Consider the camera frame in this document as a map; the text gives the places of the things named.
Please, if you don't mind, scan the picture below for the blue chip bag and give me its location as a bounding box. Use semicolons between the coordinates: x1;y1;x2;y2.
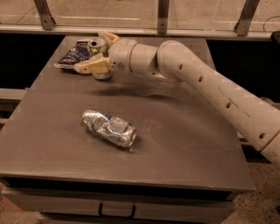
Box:
54;40;91;70

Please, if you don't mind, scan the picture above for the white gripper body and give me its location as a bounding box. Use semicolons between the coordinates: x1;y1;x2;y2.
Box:
108;38;137;74

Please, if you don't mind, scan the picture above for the crushed green 7up can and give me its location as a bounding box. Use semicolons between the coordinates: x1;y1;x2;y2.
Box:
88;38;112;80

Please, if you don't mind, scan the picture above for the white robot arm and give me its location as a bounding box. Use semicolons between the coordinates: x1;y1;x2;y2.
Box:
74;32;280;169

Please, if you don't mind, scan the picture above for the left metal bracket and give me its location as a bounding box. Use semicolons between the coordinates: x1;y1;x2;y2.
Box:
34;0;56;31

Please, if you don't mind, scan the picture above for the metal bracket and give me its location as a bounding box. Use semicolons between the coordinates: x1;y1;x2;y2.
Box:
34;0;56;31
234;0;260;36
157;0;170;34

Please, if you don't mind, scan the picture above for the right metal bracket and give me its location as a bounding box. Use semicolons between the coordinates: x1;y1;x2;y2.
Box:
234;0;260;36

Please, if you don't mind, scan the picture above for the crushed silver blue can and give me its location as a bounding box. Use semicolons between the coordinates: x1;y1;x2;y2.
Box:
81;109;136;148

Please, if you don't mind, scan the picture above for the orange tape roll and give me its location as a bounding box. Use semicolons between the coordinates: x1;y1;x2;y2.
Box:
260;97;275;107

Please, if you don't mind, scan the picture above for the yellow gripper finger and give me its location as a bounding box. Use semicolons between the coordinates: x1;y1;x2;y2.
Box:
98;31;119;48
74;52;112;75

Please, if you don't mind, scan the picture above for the drawer with black handle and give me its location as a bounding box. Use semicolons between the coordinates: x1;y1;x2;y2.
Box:
2;188;234;224

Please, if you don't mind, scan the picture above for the middle metal bracket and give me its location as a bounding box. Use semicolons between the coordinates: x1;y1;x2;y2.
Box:
157;0;170;34

